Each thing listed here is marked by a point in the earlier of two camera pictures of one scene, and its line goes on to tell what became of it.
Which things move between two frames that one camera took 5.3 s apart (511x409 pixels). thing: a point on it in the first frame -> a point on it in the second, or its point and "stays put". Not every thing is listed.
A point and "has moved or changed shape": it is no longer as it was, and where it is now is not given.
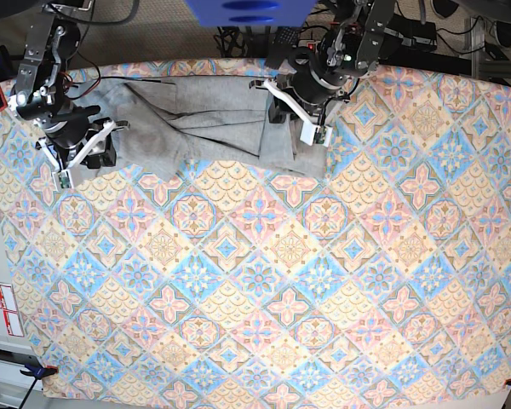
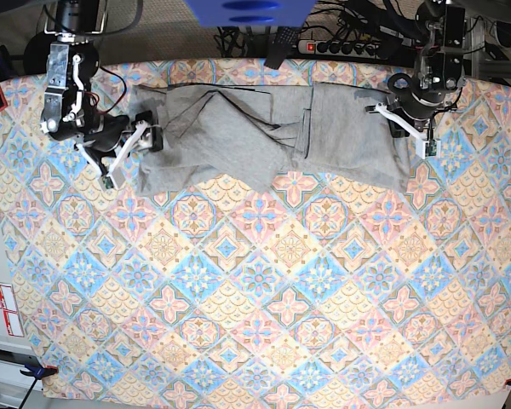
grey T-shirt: x=170 y=123 has moved or changed shape
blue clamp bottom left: x=40 y=372 stays put
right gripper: x=312 y=90 -> x=410 y=111
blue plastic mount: x=253 y=14 stays put
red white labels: x=1 y=296 stays put
